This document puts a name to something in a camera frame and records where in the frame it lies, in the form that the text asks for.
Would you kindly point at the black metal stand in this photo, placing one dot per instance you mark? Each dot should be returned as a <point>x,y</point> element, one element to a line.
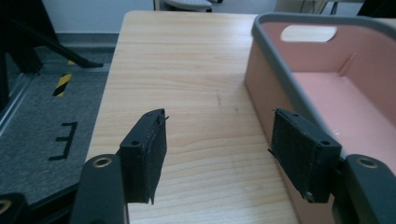
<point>21,37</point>

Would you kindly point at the pink basket with grey rim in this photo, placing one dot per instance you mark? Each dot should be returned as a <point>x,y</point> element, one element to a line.
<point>336,93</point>

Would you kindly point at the dark object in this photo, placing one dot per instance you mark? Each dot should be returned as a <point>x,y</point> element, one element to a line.
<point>378,6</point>

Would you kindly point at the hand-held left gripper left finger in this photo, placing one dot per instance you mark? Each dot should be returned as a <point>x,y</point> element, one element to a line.
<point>144,161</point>

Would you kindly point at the white chair base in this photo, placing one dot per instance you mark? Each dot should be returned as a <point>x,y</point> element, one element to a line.
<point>186,4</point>

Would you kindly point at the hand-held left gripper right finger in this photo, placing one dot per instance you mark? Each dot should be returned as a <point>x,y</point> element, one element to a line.
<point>303,155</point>

